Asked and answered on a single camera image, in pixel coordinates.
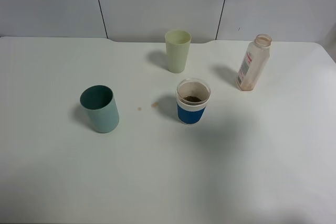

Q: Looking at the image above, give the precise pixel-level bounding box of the pale yellow-green plastic cup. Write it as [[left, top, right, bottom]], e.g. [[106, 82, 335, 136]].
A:
[[165, 30, 192, 73]]

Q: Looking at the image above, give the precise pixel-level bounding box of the clear plastic drink bottle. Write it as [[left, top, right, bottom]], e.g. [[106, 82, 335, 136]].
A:
[[236, 34, 272, 91]]

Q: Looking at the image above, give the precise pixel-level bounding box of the teal green plastic cup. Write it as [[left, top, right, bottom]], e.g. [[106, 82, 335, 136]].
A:
[[80, 85, 119, 133]]

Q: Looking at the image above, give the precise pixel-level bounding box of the glass cup with blue sleeve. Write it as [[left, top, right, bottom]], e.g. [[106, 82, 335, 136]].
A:
[[176, 78, 211, 125]]

